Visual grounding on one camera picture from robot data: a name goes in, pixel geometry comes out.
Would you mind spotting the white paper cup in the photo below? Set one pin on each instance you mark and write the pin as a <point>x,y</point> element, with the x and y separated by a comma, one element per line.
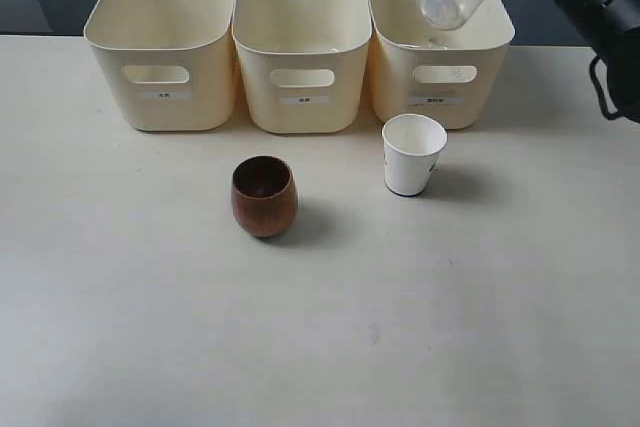
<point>412,145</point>

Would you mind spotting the brown wooden cup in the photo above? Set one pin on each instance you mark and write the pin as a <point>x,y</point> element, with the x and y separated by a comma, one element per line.
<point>264,196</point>

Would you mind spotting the right cream plastic bin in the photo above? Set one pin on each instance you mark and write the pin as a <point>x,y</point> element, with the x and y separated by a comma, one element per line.
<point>445,75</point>

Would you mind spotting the cream plastic bin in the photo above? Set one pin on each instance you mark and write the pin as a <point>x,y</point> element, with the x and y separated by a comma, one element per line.
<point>445,75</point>
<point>302,62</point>
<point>170,64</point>

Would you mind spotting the middle cream plastic bin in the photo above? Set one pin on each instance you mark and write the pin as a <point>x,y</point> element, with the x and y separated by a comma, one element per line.
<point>302,62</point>

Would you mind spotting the left cream plastic bin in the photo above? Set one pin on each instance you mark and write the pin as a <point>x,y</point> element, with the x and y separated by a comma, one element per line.
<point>170,64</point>

